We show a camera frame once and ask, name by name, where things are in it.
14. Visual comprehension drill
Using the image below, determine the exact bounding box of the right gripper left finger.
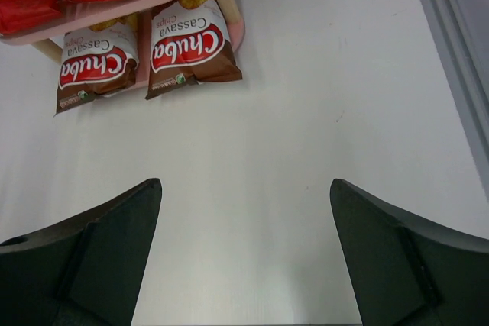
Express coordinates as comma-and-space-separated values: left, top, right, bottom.
1, 178, 161, 325

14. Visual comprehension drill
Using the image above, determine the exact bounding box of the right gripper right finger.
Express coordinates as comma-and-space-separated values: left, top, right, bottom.
330, 179, 488, 325

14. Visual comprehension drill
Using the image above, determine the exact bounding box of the brown chips bag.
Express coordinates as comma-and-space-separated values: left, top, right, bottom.
56, 13, 139, 114
146, 0, 242, 100

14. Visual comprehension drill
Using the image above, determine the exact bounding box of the pink three-tier shelf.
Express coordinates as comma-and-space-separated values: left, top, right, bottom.
0, 0, 248, 92

